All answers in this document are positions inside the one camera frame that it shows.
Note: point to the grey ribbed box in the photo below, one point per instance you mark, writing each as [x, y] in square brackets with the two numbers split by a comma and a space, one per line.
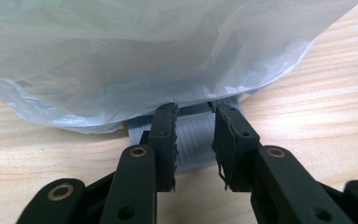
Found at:
[195, 137]

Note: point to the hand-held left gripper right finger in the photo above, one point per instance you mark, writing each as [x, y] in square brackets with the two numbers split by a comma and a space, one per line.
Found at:
[234, 146]

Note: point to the clear plastic bag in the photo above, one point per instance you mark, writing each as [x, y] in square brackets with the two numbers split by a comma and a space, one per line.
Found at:
[143, 59]

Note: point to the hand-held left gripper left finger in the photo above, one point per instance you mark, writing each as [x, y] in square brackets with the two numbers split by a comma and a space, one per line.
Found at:
[164, 146]

